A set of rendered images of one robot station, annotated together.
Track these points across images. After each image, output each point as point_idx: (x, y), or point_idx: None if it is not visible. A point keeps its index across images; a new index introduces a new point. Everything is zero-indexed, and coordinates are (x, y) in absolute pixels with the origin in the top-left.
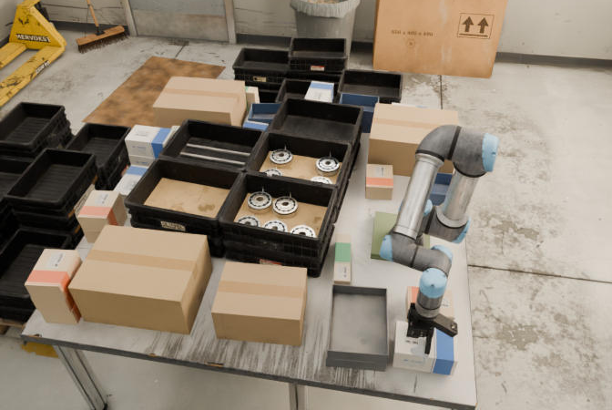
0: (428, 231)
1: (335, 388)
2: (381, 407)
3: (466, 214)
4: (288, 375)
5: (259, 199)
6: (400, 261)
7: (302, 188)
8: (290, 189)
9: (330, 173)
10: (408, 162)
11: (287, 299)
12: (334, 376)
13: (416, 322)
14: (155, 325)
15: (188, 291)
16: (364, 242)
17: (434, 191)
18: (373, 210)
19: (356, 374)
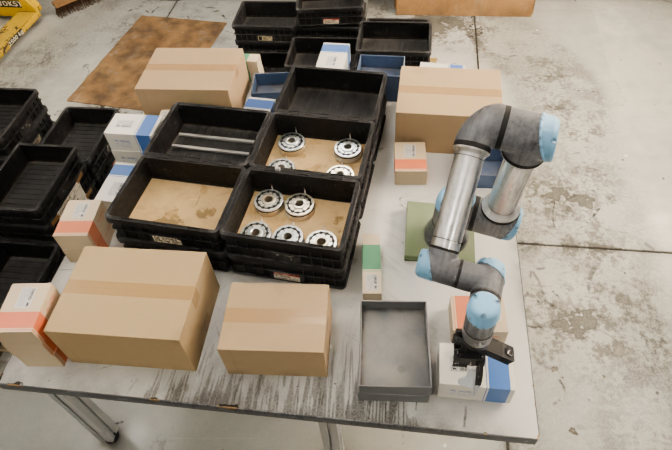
0: (472, 228)
1: (371, 426)
2: None
3: (518, 206)
4: (314, 415)
5: (267, 198)
6: (441, 281)
7: (318, 182)
8: (303, 184)
9: (351, 159)
10: (443, 137)
11: (307, 326)
12: (369, 412)
13: (464, 350)
14: (154, 363)
15: (189, 323)
16: (396, 240)
17: None
18: (405, 198)
19: (395, 407)
